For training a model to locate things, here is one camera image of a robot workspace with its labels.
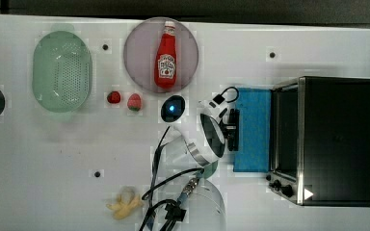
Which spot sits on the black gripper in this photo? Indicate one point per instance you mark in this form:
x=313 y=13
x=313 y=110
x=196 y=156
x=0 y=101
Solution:
x=230 y=128

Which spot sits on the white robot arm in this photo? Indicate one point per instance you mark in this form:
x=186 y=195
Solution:
x=195 y=140

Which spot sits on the green metal mug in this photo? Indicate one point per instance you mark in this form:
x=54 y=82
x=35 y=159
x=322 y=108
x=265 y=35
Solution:
x=208 y=171

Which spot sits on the red ketchup bottle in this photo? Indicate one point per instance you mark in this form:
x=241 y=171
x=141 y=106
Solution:
x=165 y=60

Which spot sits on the pink strawberry toy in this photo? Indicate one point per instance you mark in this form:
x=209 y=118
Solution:
x=134 y=102

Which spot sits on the grey round plate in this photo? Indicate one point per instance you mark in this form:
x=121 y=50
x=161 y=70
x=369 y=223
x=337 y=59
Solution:
x=140 y=51

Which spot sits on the peeled banana toy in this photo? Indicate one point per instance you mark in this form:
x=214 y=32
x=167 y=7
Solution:
x=127 y=202

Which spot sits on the green colander basket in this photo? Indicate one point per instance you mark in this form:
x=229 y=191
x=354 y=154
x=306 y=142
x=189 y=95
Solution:
x=62 y=72

